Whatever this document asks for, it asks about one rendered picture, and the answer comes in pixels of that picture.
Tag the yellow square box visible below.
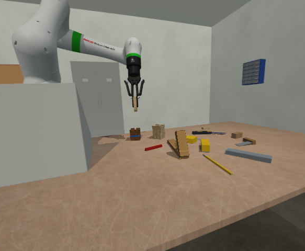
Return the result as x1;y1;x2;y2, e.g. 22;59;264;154
186;135;197;144

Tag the try square with wooden stock and grey blade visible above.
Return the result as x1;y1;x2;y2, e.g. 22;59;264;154
235;138;256;146

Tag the yellow rectangular block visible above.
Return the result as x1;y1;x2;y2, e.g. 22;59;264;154
201;139;210;153

